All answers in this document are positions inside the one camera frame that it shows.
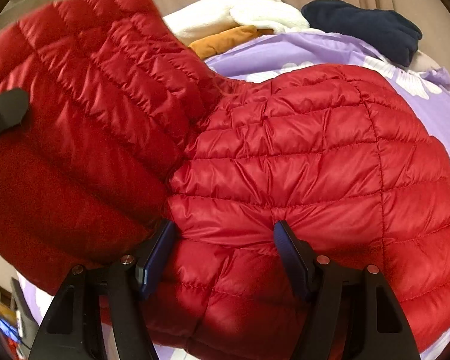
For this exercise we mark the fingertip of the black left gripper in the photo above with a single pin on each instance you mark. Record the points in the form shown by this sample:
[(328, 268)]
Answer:
[(13, 107)]

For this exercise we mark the red quilted down jacket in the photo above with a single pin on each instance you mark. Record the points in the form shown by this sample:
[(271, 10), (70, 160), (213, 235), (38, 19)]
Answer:
[(247, 157)]

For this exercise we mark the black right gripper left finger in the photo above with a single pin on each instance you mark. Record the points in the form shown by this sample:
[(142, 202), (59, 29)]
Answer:
[(71, 328)]

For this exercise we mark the navy blue fleece garment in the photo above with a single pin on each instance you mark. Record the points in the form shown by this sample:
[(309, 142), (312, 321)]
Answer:
[(392, 34)]

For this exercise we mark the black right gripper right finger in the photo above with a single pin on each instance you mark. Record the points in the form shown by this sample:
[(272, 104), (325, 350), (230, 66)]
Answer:
[(362, 301)]

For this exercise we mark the white fleece garment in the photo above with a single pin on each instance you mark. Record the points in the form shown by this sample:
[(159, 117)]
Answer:
[(209, 17)]

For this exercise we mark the purple floral bed sheet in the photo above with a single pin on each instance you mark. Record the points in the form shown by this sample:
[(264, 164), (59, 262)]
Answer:
[(416, 93)]

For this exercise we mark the orange folded garment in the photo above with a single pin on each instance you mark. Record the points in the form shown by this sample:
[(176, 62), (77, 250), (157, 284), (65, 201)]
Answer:
[(220, 43)]

